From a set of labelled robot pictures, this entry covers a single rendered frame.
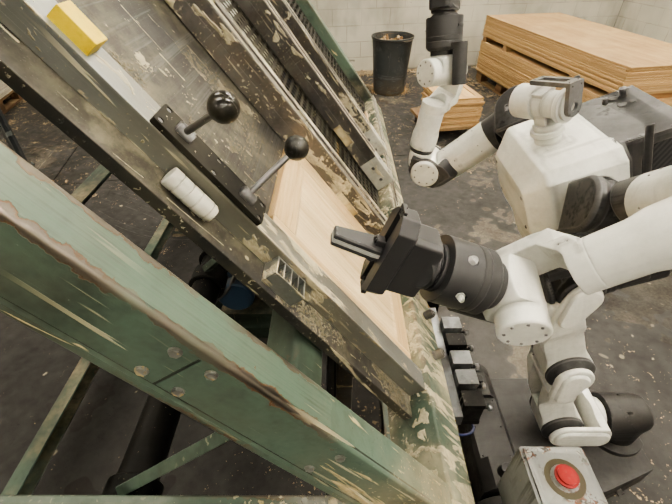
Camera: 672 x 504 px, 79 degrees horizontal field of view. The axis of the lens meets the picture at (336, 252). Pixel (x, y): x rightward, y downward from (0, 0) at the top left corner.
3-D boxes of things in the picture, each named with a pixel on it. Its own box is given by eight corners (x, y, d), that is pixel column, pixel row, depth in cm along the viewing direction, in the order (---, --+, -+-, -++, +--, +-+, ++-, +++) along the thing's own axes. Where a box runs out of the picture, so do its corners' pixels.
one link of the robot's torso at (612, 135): (614, 186, 110) (615, 53, 89) (702, 269, 83) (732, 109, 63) (501, 221, 117) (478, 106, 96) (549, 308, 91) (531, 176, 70)
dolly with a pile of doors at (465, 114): (477, 138, 410) (486, 97, 385) (427, 142, 403) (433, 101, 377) (452, 116, 457) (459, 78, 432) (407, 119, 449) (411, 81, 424)
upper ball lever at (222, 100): (183, 155, 55) (235, 125, 46) (160, 133, 53) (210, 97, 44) (199, 137, 57) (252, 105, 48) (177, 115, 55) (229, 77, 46)
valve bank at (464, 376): (487, 461, 109) (511, 413, 94) (433, 461, 109) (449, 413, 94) (447, 319, 148) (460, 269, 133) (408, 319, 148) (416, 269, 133)
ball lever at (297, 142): (253, 213, 60) (317, 150, 61) (234, 195, 58) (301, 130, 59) (247, 207, 63) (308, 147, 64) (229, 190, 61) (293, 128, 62)
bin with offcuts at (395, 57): (414, 96, 510) (421, 38, 469) (374, 98, 502) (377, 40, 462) (401, 83, 549) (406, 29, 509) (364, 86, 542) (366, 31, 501)
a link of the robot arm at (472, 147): (436, 181, 128) (501, 139, 114) (429, 201, 119) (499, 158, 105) (413, 153, 125) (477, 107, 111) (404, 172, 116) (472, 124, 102)
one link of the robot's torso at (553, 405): (563, 397, 161) (573, 318, 132) (587, 448, 146) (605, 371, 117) (522, 403, 164) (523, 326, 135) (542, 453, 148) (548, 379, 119)
